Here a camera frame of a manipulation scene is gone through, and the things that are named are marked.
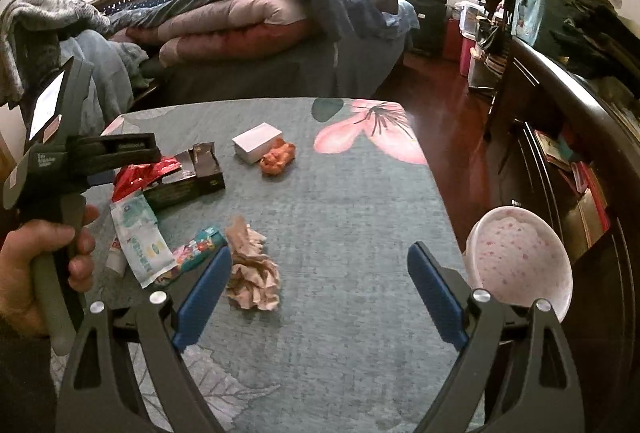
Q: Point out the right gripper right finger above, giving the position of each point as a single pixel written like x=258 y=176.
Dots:
x=513 y=361

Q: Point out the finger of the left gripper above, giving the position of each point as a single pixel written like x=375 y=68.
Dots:
x=111 y=143
x=98 y=164

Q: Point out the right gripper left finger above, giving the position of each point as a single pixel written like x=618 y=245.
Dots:
x=100 y=391

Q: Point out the red foil snack bag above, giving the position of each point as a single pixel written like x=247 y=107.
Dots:
x=134 y=177

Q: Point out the dark brown carton box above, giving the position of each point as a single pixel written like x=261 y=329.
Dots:
x=199 y=174

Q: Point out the pale green tissue pack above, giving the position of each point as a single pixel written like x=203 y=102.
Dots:
x=143 y=244

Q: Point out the white small box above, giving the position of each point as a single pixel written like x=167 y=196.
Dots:
x=251 y=145

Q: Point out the colourful candy wrapper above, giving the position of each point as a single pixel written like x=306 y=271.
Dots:
x=188 y=256

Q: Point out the orange wrapper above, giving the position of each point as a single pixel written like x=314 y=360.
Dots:
x=277 y=158

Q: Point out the beige paper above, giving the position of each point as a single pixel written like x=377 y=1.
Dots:
x=254 y=283

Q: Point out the white pink-speckled trash bin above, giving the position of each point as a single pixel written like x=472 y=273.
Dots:
x=517 y=257

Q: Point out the person's left hand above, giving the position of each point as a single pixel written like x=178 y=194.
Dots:
x=19 y=305

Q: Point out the chair draped with blankets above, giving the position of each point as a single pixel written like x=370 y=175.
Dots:
x=39 y=36

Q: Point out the floral grey-green tablecloth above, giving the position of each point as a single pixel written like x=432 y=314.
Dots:
x=351 y=347

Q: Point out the bed with folded quilts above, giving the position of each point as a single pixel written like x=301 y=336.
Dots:
x=206 y=50

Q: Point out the dark wooden sideboard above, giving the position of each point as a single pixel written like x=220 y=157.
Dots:
x=557 y=149

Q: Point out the black suitcase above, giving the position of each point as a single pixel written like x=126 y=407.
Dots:
x=432 y=18

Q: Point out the teal box with clothes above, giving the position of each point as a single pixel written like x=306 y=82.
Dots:
x=585 y=36

